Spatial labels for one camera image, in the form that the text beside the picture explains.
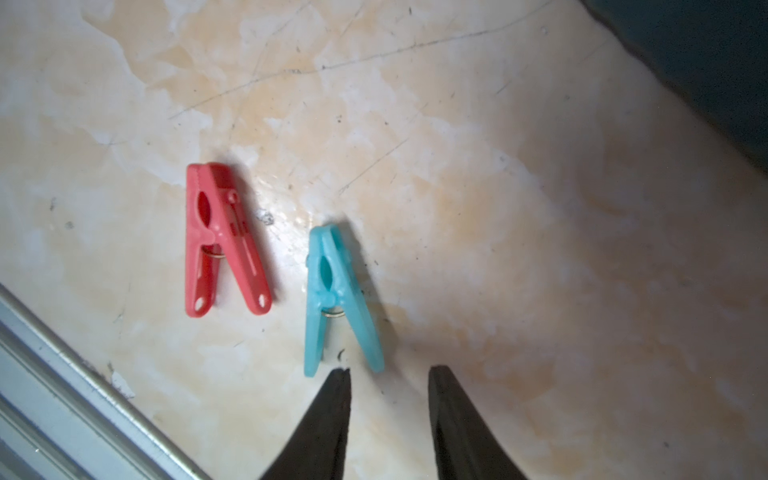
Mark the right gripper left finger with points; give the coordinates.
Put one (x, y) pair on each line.
(317, 448)

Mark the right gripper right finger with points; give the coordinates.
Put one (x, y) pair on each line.
(464, 446)

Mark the teal clothespin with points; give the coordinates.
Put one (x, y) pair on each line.
(332, 285)

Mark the teal plastic storage box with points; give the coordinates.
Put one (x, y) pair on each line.
(711, 53)

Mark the red clothespin center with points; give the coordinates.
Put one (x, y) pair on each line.
(217, 229)

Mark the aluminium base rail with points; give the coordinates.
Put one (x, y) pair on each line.
(60, 419)

